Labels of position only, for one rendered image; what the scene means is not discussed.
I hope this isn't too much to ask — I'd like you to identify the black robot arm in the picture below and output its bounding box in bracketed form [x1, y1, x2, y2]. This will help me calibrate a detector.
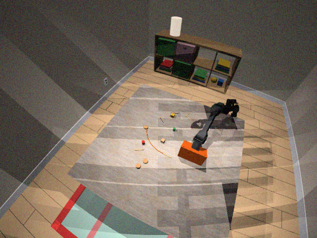
[191, 99, 239, 151]

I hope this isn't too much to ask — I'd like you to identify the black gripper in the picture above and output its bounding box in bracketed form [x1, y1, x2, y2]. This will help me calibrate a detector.
[231, 99, 238, 117]

